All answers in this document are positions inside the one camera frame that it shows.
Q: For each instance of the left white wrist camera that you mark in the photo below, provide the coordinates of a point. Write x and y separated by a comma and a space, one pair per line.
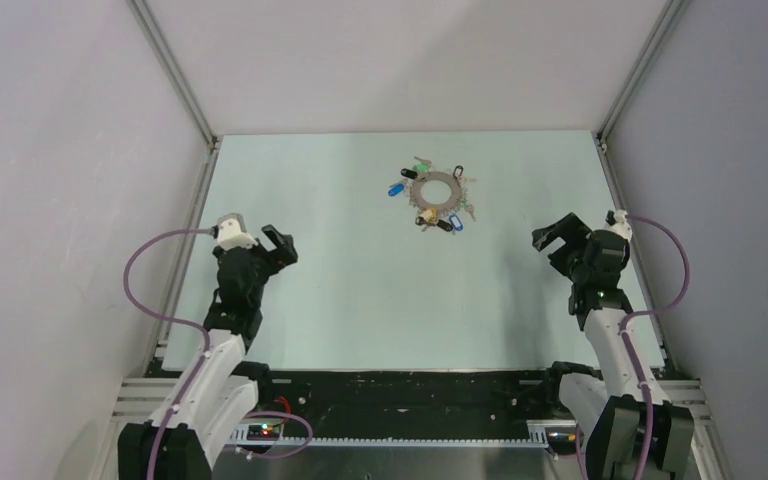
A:
231, 233

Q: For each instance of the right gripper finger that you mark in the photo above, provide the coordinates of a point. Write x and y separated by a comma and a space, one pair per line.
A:
565, 258
570, 228

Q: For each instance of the blue key tag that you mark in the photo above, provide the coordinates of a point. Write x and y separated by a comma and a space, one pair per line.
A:
395, 189

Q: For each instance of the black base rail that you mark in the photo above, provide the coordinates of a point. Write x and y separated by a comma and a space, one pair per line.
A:
416, 405

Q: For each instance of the aluminium frame post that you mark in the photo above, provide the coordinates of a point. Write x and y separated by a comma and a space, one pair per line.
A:
663, 27
156, 39

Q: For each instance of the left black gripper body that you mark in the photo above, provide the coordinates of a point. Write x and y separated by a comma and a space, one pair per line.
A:
261, 262

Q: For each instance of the large metal key ring disc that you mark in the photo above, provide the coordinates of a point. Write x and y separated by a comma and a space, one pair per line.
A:
438, 190

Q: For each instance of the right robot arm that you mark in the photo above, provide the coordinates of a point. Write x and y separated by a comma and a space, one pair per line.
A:
627, 427

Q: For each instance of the white slotted cable duct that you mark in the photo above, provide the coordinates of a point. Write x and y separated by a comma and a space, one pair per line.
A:
241, 437

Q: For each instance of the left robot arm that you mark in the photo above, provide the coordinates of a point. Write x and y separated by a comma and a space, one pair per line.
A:
186, 433

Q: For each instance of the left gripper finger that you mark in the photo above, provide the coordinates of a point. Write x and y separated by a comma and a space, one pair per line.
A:
284, 255
277, 238

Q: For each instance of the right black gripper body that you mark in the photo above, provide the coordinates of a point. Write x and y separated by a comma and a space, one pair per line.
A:
578, 272

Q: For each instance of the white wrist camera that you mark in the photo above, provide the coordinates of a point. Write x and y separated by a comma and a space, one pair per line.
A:
231, 233
618, 223

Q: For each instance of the right aluminium frame post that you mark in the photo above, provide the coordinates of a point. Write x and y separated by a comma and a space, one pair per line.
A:
663, 27

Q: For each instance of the left aluminium frame post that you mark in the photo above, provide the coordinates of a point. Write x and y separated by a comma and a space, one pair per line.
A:
156, 39

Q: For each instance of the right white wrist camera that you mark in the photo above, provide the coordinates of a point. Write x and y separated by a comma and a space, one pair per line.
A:
618, 223

